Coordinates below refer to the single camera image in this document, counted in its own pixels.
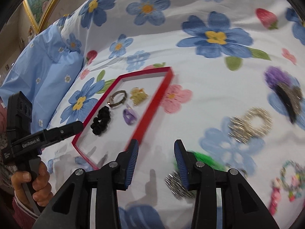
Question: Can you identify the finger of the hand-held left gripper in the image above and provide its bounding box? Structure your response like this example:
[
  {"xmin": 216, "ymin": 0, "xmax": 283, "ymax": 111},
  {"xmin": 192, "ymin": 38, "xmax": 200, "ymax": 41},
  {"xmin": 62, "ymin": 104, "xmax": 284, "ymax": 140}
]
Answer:
[{"xmin": 43, "ymin": 121, "xmax": 83, "ymax": 148}]

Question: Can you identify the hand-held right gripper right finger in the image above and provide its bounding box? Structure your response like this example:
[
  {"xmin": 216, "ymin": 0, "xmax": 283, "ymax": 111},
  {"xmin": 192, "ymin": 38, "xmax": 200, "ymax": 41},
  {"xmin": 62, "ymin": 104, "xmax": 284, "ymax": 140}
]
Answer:
[{"xmin": 173, "ymin": 139, "xmax": 280, "ymax": 229}]

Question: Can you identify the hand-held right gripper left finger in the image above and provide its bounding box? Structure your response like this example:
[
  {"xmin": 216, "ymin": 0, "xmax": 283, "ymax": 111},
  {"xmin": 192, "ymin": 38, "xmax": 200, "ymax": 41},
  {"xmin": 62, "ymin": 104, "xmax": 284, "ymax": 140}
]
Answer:
[{"xmin": 31, "ymin": 139, "xmax": 139, "ymax": 229}]

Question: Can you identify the silver rhinestone hair clip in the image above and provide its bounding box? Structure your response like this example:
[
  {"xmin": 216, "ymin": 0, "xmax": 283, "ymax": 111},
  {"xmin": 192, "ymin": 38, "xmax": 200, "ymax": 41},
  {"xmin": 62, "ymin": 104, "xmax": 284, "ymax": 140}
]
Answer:
[{"xmin": 165, "ymin": 170, "xmax": 196, "ymax": 199}]

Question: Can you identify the light green hair tie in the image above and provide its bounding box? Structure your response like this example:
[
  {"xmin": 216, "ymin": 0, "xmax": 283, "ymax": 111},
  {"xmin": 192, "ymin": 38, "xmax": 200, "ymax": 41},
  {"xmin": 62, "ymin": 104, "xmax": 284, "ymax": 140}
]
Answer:
[{"xmin": 188, "ymin": 150, "xmax": 226, "ymax": 170}]

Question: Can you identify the red jewelry tray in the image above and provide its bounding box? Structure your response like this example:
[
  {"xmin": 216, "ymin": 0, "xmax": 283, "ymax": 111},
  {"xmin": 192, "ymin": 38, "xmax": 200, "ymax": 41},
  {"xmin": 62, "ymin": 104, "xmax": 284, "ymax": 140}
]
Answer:
[{"xmin": 72, "ymin": 66, "xmax": 174, "ymax": 170}]

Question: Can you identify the pink charm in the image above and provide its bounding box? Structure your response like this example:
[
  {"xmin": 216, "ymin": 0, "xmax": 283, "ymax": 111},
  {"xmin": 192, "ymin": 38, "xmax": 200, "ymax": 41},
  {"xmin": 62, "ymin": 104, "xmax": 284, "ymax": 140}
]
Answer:
[{"xmin": 269, "ymin": 178, "xmax": 283, "ymax": 216}]

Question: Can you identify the colorful bead bracelet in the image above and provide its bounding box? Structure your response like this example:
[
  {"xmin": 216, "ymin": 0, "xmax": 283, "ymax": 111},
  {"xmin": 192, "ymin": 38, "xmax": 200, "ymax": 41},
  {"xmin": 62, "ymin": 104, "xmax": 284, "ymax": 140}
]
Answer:
[{"xmin": 280, "ymin": 160, "xmax": 304, "ymax": 202}]

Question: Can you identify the person's left forearm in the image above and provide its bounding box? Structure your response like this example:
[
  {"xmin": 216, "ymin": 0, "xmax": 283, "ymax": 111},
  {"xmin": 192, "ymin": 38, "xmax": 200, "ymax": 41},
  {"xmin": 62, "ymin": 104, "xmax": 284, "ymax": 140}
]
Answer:
[{"xmin": 12, "ymin": 191, "xmax": 42, "ymax": 229}]

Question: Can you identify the person's left hand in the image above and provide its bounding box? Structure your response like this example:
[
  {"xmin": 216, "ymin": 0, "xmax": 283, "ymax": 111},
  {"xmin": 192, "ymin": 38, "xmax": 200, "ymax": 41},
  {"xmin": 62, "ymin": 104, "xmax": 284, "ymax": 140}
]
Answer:
[{"xmin": 10, "ymin": 161, "xmax": 54, "ymax": 214}]

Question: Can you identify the pink cloth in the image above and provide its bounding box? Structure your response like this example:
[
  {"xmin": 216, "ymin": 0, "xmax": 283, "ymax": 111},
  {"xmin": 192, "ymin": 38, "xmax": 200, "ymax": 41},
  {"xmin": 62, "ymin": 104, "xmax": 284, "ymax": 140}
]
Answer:
[{"xmin": 0, "ymin": 108, "xmax": 9, "ymax": 130}]

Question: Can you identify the small floral patterned cloth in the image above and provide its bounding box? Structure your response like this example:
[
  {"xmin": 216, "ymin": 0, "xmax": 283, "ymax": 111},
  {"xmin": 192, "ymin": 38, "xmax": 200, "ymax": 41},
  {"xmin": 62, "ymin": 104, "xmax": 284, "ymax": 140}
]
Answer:
[{"xmin": 0, "ymin": 126, "xmax": 15, "ymax": 194}]

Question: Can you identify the black scrunchie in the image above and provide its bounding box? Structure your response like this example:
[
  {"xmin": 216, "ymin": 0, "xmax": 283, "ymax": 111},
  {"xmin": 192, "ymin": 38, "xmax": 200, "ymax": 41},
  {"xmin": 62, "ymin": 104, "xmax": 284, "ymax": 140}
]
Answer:
[{"xmin": 91, "ymin": 106, "xmax": 111, "ymax": 136}]

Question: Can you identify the metal bangle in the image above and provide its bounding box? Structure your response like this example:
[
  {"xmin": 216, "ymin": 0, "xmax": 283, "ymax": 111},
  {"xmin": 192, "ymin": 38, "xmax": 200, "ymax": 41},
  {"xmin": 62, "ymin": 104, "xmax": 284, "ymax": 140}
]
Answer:
[{"xmin": 108, "ymin": 90, "xmax": 128, "ymax": 110}]

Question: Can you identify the blue flowered pillow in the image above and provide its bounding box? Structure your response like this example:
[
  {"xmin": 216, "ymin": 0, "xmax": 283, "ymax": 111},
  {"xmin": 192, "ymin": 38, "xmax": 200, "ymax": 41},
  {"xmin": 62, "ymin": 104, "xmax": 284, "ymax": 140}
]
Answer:
[{"xmin": 0, "ymin": 25, "xmax": 84, "ymax": 127}]

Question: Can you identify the yellow hair claw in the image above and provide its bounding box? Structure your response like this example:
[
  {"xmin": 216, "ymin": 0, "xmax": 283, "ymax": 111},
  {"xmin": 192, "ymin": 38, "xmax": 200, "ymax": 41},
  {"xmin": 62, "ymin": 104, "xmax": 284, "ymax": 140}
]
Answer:
[{"xmin": 130, "ymin": 87, "xmax": 148, "ymax": 106}]

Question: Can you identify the black glitter hair claw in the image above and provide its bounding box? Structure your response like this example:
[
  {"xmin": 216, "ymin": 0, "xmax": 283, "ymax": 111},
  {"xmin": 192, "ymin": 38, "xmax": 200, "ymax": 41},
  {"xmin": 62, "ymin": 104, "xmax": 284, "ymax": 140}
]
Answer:
[{"xmin": 274, "ymin": 82, "xmax": 303, "ymax": 124}]

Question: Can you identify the purple mesh scrunchie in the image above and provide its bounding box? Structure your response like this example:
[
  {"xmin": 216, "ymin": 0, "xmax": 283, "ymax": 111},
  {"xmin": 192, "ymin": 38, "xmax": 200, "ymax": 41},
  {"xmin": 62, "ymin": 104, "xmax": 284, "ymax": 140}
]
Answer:
[{"xmin": 264, "ymin": 66, "xmax": 301, "ymax": 93}]

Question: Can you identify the gold framed painting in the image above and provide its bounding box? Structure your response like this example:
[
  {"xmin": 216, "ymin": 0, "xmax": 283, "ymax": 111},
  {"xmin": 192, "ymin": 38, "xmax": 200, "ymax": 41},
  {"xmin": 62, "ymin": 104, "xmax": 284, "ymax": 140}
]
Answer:
[{"xmin": 22, "ymin": 0, "xmax": 72, "ymax": 33}]

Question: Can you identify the purple hair tie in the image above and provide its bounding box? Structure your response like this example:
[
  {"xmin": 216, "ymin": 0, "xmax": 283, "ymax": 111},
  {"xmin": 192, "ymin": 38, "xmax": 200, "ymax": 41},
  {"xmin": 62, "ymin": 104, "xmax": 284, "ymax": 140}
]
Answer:
[{"xmin": 123, "ymin": 104, "xmax": 138, "ymax": 125}]

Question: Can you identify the pearl bracelet with silver ornament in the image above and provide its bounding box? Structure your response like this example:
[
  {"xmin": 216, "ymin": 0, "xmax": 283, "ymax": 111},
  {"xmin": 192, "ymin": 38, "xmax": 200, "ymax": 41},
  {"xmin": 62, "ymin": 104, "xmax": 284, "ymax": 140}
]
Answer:
[{"xmin": 228, "ymin": 107, "xmax": 273, "ymax": 144}]

